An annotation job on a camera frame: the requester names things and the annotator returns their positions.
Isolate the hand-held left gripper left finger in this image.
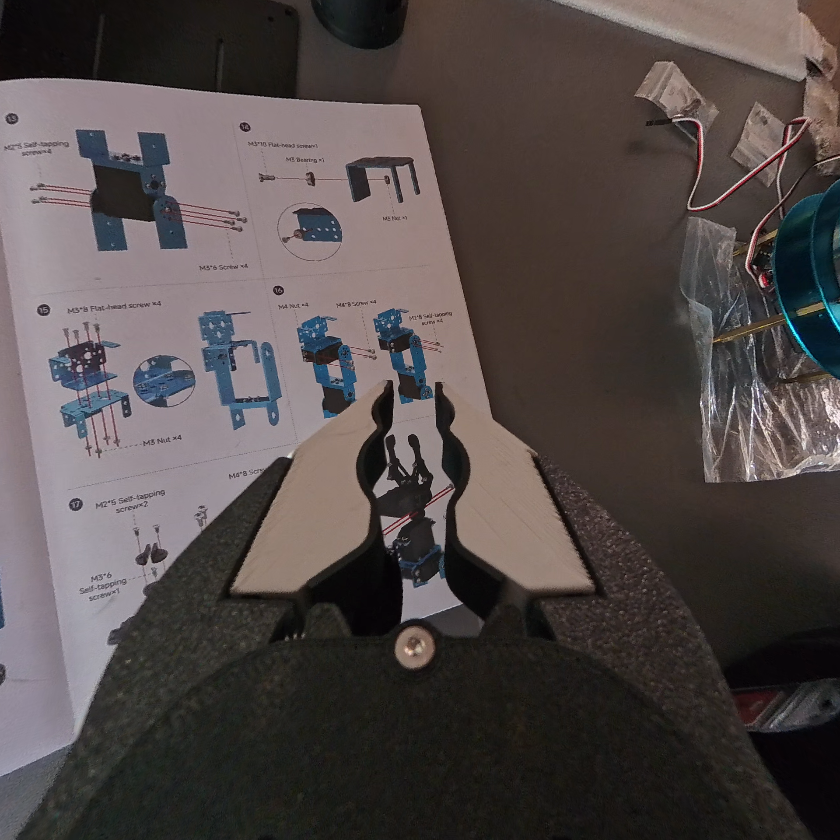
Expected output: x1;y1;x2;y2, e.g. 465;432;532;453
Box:
228;379;396;601

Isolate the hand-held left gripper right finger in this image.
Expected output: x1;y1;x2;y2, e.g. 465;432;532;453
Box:
434;379;598;598

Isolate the blue toy robot arm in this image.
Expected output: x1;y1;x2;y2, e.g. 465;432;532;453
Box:
712;193;840;389

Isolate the dark grey desk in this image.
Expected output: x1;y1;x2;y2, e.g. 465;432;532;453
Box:
0;0;840;775

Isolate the assembly instruction manual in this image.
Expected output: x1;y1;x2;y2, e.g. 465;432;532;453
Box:
0;79;493;778

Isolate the large clear plastic bag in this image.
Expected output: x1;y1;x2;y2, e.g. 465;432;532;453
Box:
679;217;840;484

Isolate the person's black clothing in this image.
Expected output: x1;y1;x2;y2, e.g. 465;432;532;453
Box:
722;626;840;840

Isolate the small clear parts bag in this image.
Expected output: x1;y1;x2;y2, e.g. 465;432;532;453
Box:
730;101;788;188
635;61;719;126

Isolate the dark teal cup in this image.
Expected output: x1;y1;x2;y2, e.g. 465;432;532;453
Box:
310;0;409;51

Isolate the red white servo cable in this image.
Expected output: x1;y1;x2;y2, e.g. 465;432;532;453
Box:
646;115;815;257

